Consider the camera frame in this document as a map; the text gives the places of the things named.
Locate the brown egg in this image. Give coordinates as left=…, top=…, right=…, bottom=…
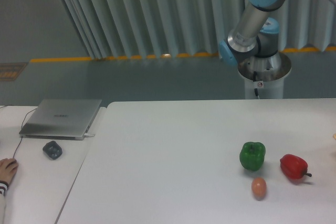
left=251, top=177, right=267, bottom=198

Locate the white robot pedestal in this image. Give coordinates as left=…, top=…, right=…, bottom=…
left=238, top=52, right=292, bottom=99

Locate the silver closed laptop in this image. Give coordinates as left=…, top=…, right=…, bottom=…
left=19, top=99, right=101, bottom=141

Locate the thin dark mouse cable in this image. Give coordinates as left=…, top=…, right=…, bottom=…
left=0, top=104, right=39, bottom=159

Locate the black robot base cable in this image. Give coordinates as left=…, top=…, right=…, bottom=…
left=253, top=70, right=260, bottom=100

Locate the small black device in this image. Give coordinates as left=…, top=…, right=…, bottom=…
left=43, top=141, right=62, bottom=160

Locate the green bell pepper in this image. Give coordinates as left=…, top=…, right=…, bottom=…
left=239, top=142, right=266, bottom=172

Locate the red bell pepper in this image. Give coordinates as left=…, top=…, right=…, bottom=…
left=280, top=154, right=312, bottom=180

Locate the striped sleeve forearm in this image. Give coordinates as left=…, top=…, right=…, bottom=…
left=0, top=181, right=8, bottom=224

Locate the white folded curtain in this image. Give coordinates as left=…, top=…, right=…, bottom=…
left=47, top=0, right=336, bottom=59

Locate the person's hand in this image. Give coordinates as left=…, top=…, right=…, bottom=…
left=0, top=158, right=18, bottom=185

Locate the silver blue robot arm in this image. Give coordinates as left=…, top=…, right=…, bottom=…
left=218, top=0, right=335, bottom=65

